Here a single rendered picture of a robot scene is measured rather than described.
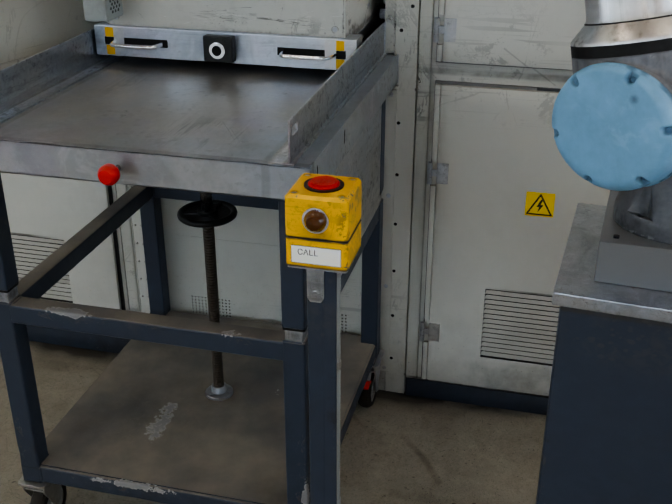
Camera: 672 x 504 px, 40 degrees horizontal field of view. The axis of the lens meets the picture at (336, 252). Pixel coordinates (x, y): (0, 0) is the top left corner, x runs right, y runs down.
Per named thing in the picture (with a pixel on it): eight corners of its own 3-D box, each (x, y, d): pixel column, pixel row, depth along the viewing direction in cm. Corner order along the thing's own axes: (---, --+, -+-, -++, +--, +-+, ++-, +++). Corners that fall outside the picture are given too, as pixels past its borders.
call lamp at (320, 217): (326, 239, 111) (326, 213, 109) (299, 236, 112) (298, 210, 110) (329, 234, 112) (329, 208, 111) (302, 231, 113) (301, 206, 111)
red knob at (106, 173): (115, 188, 139) (113, 168, 137) (96, 186, 140) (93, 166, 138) (128, 178, 143) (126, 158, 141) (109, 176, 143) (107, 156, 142)
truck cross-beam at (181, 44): (356, 71, 175) (356, 40, 172) (96, 54, 187) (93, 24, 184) (362, 65, 179) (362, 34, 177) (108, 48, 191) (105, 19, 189)
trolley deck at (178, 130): (312, 203, 137) (311, 165, 134) (-55, 166, 151) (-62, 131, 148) (397, 82, 196) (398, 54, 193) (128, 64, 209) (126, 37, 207)
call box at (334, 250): (347, 275, 114) (347, 199, 109) (285, 268, 116) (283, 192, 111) (361, 248, 121) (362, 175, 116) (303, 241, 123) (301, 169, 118)
